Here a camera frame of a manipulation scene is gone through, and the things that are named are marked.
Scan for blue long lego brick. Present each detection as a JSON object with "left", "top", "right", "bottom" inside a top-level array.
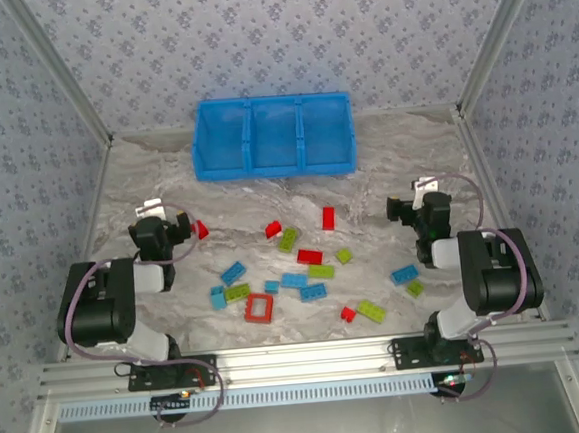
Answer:
[
  {"left": 218, "top": 260, "right": 250, "bottom": 287},
  {"left": 299, "top": 283, "right": 328, "bottom": 304},
  {"left": 279, "top": 270, "right": 310, "bottom": 290},
  {"left": 389, "top": 264, "right": 421, "bottom": 287}
]

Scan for light blue sloped lego brick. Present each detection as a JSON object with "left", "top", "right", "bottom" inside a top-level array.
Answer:
[{"left": 209, "top": 285, "right": 228, "bottom": 312}]

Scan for green long lego brick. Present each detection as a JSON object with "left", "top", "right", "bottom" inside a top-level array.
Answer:
[
  {"left": 354, "top": 298, "right": 389, "bottom": 327},
  {"left": 223, "top": 282, "right": 253, "bottom": 304},
  {"left": 306, "top": 262, "right": 337, "bottom": 281},
  {"left": 275, "top": 227, "right": 301, "bottom": 253}
]

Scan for red square frame lego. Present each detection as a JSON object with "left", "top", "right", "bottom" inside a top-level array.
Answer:
[{"left": 241, "top": 291, "right": 278, "bottom": 325}]

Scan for blue three-compartment plastic bin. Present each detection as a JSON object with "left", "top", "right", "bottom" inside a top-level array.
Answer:
[{"left": 187, "top": 88, "right": 361, "bottom": 188}]

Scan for small controller board with LED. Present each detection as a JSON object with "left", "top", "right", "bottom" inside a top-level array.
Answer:
[
  {"left": 431, "top": 369, "right": 478, "bottom": 397},
  {"left": 150, "top": 390, "right": 193, "bottom": 415}
]

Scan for grey metal lower panel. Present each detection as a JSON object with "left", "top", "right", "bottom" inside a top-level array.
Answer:
[{"left": 39, "top": 378, "right": 579, "bottom": 433}]

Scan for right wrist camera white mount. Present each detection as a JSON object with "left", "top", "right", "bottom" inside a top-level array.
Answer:
[{"left": 410, "top": 175, "right": 442, "bottom": 199}]

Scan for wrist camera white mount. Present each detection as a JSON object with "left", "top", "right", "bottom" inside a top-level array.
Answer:
[
  {"left": 135, "top": 198, "right": 166, "bottom": 220},
  {"left": 410, "top": 175, "right": 442, "bottom": 199}
]

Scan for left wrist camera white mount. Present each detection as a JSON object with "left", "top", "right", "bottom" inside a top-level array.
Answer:
[{"left": 135, "top": 198, "right": 166, "bottom": 220}]

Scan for aluminium table side rail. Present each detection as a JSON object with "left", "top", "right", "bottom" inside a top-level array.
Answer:
[
  {"left": 37, "top": 137, "right": 132, "bottom": 364},
  {"left": 454, "top": 101, "right": 550, "bottom": 328}
]

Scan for aluminium table end rail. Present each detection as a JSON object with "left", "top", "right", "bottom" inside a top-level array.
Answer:
[{"left": 110, "top": 104, "right": 458, "bottom": 140}]

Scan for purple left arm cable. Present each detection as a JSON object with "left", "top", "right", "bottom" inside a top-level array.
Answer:
[{"left": 55, "top": 198, "right": 228, "bottom": 433}]

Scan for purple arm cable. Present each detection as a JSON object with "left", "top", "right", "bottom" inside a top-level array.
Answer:
[
  {"left": 55, "top": 198, "right": 228, "bottom": 433},
  {"left": 419, "top": 167, "right": 538, "bottom": 404}
]

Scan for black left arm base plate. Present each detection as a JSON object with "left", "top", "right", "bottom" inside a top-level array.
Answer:
[{"left": 125, "top": 354, "right": 220, "bottom": 394}]

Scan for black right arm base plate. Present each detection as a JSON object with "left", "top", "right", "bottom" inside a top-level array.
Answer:
[{"left": 388, "top": 331, "right": 486, "bottom": 373}]

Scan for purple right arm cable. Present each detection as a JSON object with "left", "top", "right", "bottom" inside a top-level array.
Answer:
[{"left": 419, "top": 167, "right": 538, "bottom": 404}]

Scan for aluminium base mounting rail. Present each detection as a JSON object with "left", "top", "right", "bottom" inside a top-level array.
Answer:
[{"left": 33, "top": 320, "right": 579, "bottom": 402}]

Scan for aluminium corner post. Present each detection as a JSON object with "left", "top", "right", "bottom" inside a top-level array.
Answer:
[
  {"left": 1, "top": 0, "right": 115, "bottom": 154},
  {"left": 446, "top": 0, "right": 559, "bottom": 117}
]

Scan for white slotted cable duct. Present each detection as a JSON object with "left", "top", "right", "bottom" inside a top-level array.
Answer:
[{"left": 56, "top": 372, "right": 439, "bottom": 424}]

